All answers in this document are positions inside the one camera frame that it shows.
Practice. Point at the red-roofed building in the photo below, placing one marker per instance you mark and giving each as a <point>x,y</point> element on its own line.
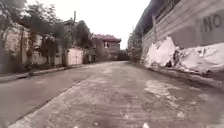
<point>108,45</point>

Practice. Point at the grey concrete road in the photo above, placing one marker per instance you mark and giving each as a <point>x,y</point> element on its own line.
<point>116,93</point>

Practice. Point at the robot's own part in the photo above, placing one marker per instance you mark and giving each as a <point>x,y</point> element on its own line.
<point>145,125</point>

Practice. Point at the concrete kerb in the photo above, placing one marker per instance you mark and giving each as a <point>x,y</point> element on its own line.
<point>40,71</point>

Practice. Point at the white tarp pile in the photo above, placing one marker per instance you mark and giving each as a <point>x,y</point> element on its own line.
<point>196,56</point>

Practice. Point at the trees by grey wall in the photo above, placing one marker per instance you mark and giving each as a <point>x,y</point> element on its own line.
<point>135,43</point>

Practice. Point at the trees beside pink wall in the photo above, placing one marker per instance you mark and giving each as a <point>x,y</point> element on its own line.
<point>81,35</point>

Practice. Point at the grey block wall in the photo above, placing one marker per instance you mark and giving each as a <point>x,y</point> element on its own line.
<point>186,23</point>

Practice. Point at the tree over weathered wall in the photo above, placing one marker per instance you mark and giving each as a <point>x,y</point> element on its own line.
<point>36,16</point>

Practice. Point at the weathered pale wall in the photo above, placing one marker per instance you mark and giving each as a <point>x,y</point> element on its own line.
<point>13,43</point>

